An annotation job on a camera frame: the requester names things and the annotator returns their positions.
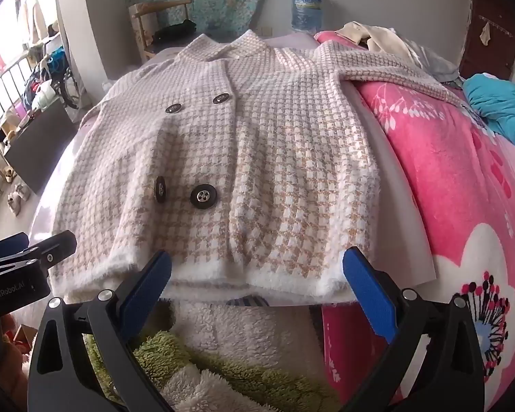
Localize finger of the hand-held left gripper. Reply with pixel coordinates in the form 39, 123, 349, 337
9, 230, 78, 272
0, 232, 29, 262

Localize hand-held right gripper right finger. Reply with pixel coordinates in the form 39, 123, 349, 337
341, 247, 485, 412

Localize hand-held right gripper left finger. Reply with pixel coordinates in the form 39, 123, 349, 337
27, 249, 174, 412

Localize beige houndstooth knit coat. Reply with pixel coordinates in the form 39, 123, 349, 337
51, 32, 462, 305

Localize beige slippers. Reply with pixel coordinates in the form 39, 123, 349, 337
6, 184, 32, 216

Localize dark grey board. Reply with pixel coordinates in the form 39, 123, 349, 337
4, 103, 76, 196

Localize pink floral fleece blanket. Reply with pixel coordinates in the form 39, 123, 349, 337
313, 30, 515, 412

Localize black spoked wheel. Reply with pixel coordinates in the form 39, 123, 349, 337
59, 68, 80, 111

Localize turquoise garment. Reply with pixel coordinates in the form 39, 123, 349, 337
461, 73, 515, 157

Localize grey garment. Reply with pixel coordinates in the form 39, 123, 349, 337
395, 36, 461, 83

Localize wooden chair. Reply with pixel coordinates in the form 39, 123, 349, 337
129, 0, 194, 63

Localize black bag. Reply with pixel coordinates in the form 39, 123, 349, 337
152, 21, 197, 44

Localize beige garment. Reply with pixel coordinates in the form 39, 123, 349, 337
335, 21, 417, 58

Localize blue water cooler bottle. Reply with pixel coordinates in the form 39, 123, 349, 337
291, 0, 325, 34

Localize dark red door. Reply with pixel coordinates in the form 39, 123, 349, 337
458, 0, 515, 81

